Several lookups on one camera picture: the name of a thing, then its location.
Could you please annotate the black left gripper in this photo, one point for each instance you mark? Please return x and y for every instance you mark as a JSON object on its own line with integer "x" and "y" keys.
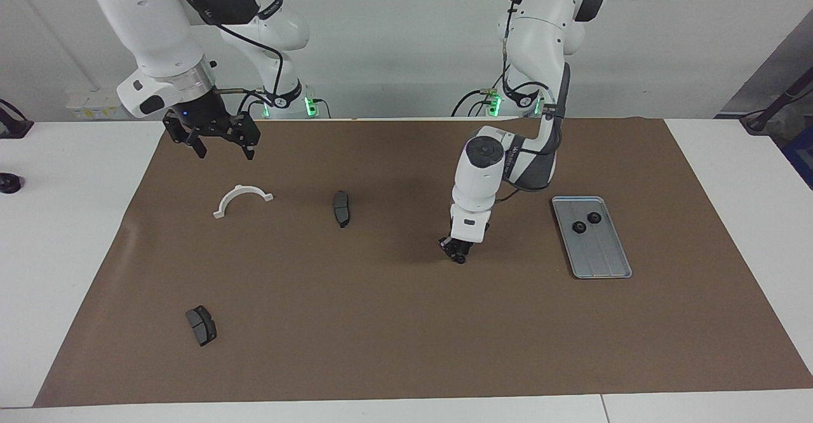
{"x": 462, "y": 244}

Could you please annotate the dark grey slotted brake pad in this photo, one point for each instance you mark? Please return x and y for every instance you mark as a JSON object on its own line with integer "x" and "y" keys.
{"x": 202, "y": 328}

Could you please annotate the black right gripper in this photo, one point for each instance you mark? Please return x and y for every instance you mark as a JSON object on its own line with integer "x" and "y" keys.
{"x": 200, "y": 117}

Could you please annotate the silver metal tray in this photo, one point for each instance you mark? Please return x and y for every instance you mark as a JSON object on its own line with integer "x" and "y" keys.
{"x": 600, "y": 258}

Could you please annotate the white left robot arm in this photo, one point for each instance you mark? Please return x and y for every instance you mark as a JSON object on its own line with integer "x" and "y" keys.
{"x": 476, "y": 181}

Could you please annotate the white wall box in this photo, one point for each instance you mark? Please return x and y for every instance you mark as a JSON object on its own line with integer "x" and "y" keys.
{"x": 89, "y": 108}

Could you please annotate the blue crate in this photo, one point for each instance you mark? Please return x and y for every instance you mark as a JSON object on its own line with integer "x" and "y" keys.
{"x": 801, "y": 156}

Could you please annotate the brown table mat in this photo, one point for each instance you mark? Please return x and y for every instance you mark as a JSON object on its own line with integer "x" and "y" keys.
{"x": 406, "y": 321}

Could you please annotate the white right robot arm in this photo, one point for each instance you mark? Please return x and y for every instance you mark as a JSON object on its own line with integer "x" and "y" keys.
{"x": 152, "y": 23}

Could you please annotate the black round knob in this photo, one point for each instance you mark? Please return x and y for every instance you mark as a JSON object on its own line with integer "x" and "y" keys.
{"x": 9, "y": 183}

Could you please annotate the black table clamp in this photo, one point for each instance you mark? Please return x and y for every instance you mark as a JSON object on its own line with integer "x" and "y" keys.
{"x": 13, "y": 127}

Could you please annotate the black stand pole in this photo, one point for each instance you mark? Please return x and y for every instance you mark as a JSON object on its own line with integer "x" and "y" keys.
{"x": 756, "y": 124}

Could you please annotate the white curved plastic bracket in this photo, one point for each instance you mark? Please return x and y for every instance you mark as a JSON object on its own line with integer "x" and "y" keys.
{"x": 243, "y": 189}

